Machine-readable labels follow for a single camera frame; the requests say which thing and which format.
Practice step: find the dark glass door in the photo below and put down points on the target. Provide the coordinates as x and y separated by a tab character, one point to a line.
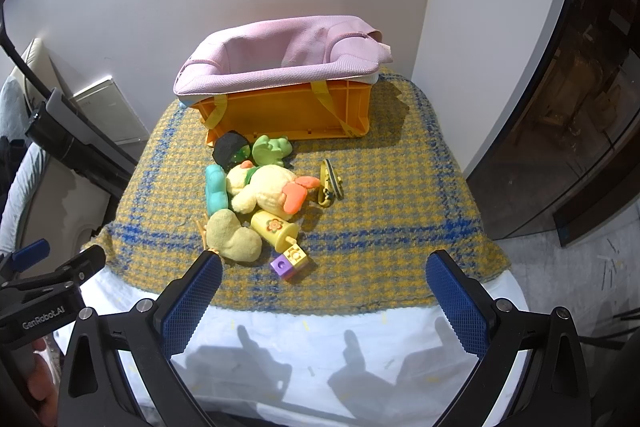
575	107

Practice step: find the green frog toy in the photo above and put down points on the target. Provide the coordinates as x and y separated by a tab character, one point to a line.
270	150

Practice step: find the light blue cloth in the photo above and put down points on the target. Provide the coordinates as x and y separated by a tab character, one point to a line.
17	187

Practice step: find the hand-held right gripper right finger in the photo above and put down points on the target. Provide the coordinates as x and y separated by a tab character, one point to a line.
457	307

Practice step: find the yellow flower toy cup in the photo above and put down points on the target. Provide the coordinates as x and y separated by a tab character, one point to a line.
270	227

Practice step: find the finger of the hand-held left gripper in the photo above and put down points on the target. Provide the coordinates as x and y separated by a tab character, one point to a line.
31	253
82	263

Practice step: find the beige plush mitt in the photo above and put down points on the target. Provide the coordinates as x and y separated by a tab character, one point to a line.
235	239

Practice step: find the person's left hand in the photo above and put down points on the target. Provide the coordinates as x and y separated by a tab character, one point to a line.
41	377

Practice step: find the white sheet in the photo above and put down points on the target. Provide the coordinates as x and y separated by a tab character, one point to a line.
300	357

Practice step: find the yellow toy block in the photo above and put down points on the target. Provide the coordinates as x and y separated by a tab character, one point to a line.
296	254

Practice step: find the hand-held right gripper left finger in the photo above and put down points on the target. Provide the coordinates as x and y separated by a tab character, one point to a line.
192	302

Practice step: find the yellow blue plaid blanket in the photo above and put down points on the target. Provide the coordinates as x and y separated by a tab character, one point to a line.
380	217

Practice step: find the yellow toy clip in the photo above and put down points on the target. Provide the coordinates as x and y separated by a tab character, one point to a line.
330	182

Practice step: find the black green round toy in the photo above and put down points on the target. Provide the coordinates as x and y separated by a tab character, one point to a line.
231	149

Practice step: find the yellow duck plush toy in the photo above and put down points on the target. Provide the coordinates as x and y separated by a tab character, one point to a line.
265	189

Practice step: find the orange plastic crate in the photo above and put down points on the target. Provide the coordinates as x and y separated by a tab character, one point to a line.
290	112

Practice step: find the teal foam toy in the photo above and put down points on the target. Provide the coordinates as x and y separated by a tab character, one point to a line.
216	192

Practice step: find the white wall panel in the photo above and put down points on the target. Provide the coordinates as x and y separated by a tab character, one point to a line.
112	109

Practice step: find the pink cloth bag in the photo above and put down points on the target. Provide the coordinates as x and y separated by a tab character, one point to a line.
300	52

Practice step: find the black grey stand bar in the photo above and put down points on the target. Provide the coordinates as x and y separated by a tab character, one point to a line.
70	132

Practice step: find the purple toy block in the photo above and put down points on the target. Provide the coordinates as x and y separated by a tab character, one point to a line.
281	268

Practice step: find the cream cushion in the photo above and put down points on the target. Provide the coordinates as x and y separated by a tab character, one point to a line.
42	64

